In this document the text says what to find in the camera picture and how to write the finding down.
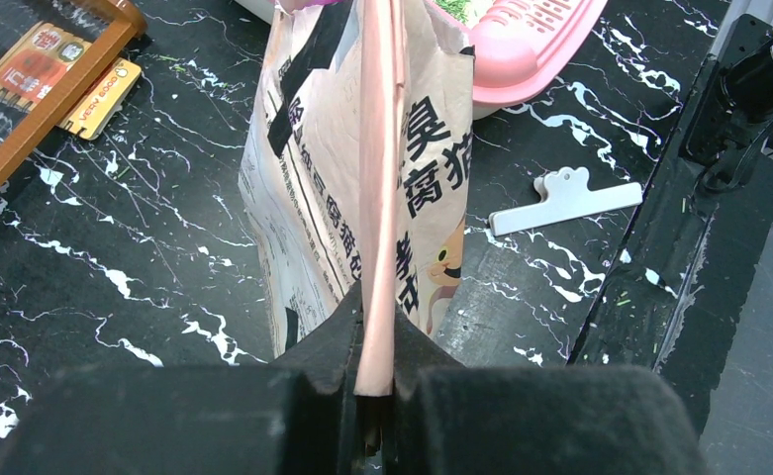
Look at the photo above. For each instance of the grey bag sealing clip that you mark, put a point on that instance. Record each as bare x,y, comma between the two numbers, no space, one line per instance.
564,195

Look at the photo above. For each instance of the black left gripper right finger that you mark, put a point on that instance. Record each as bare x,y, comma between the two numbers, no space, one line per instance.
447,418

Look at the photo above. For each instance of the orange snack packet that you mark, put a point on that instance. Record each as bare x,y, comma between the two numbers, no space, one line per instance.
35,63

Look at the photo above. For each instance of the orange wooden shelf rack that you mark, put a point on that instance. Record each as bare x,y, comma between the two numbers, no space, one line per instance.
107,25

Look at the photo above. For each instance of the pink cat litter box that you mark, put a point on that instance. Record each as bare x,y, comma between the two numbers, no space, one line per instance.
397,68

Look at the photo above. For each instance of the purple litter scoop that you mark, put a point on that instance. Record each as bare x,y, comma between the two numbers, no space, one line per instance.
293,5

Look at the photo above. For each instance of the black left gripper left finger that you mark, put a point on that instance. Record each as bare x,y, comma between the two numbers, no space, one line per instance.
294,415

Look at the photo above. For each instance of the cat litter bag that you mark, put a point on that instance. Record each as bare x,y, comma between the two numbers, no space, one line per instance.
330,210

